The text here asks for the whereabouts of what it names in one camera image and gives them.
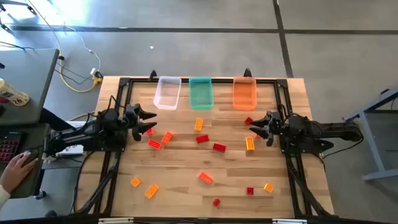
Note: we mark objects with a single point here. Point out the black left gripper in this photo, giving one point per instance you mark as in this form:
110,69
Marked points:
133,113

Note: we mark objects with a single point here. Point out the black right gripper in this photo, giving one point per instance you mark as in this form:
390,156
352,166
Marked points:
274,127

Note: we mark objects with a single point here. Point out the red two-by-two toy brick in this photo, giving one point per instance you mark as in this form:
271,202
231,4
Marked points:
250,191
216,202
248,120

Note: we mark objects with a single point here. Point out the person's forearm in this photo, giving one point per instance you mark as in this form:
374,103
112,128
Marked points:
2,196

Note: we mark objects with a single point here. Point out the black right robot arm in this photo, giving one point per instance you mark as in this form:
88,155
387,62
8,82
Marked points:
329,129

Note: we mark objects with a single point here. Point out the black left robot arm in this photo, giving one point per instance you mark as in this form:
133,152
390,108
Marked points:
81,137

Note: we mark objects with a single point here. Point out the clear plastic bin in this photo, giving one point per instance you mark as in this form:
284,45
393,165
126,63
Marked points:
168,93

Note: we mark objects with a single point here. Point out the orange plastic bin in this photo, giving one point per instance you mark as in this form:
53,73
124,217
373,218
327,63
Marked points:
244,93

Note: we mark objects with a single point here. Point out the teal plastic bin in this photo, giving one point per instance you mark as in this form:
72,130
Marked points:
201,93

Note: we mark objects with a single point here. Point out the white power adapter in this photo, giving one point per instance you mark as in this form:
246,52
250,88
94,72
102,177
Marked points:
93,72

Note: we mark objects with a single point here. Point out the white printed box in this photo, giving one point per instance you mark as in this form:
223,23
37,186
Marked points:
73,151

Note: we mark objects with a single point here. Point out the silver metal plate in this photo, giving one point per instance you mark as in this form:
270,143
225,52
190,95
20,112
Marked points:
115,220
289,221

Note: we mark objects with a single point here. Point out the white cup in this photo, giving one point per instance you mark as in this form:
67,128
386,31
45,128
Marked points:
48,159

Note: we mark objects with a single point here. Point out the dark desk top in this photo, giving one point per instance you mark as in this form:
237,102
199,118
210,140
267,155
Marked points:
38,137

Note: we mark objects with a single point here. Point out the grey desk top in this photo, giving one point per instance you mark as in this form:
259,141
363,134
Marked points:
28,71

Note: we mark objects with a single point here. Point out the black desk castor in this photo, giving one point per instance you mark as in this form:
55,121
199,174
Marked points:
50,213
40,195

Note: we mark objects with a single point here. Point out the white labelled bottle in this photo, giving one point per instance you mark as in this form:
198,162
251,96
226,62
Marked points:
14,95

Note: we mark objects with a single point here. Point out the backlit black keyboard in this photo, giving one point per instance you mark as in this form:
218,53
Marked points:
9,146

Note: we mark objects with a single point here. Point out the person's hand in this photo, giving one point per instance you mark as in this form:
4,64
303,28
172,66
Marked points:
15,172

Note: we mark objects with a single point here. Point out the small red object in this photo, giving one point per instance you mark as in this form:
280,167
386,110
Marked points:
3,99

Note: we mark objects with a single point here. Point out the black stand legs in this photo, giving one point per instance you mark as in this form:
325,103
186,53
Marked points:
31,10

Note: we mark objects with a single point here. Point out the black frame bracket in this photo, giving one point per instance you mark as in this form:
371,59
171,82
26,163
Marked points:
247,73
152,75

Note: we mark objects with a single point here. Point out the grey metal table frame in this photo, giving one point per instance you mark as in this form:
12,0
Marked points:
374,146

